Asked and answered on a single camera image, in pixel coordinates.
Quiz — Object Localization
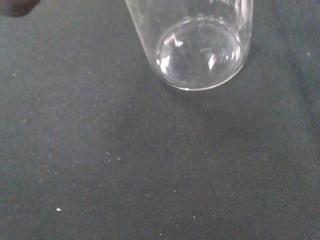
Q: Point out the black bench cloth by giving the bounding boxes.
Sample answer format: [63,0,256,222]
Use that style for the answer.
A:
[0,0,320,240]

